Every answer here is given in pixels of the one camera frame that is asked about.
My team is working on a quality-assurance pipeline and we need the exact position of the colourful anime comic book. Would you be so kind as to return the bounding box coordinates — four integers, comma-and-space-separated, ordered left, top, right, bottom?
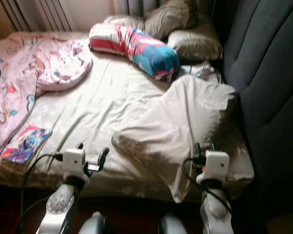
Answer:
0, 125, 52, 164

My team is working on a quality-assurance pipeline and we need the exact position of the dark beige pillow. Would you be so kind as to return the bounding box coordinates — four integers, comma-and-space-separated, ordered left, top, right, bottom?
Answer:
144, 0, 198, 39

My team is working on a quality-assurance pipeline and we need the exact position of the silver left robot leg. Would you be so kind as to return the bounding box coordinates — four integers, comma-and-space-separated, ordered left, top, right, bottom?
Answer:
78, 211, 109, 234

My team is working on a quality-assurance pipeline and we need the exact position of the white crumpled cloth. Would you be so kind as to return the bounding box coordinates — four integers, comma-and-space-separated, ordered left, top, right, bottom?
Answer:
178, 62, 221, 81

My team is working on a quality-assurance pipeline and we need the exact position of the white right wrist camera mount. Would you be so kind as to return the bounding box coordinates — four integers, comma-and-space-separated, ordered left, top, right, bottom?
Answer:
196, 151, 230, 186

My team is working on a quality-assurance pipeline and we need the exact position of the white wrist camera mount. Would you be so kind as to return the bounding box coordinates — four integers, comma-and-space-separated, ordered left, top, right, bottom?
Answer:
196, 151, 230, 186
63, 148, 87, 177

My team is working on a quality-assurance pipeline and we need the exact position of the pink cartoon print quilt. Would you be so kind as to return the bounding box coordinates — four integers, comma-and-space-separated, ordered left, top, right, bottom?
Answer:
0, 33, 93, 164

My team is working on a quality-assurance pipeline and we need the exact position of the red white blue bolster pillow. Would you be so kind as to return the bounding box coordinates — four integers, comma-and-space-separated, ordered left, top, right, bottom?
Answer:
89, 22, 181, 82

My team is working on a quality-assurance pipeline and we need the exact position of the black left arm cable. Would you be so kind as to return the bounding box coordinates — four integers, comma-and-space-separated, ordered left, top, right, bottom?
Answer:
20, 153, 64, 234

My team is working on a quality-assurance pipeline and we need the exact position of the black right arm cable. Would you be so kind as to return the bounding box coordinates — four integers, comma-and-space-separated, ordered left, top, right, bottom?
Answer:
182, 156, 232, 215

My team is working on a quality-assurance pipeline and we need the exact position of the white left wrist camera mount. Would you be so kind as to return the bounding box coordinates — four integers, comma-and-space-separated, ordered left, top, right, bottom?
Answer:
63, 148, 87, 177

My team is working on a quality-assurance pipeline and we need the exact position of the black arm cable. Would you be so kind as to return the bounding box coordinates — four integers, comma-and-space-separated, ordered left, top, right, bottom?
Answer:
20, 153, 64, 234
182, 156, 232, 215

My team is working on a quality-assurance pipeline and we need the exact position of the large beige pillow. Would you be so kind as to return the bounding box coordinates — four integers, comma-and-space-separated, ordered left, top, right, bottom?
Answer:
111, 74, 237, 203

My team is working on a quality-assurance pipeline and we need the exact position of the bed with beige floral sheet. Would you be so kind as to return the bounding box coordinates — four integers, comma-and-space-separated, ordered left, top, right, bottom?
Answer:
0, 32, 254, 203

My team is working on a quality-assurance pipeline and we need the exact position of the grey striped curtain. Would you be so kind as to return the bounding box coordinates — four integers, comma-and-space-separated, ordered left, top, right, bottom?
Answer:
114, 0, 152, 16
0, 0, 76, 32

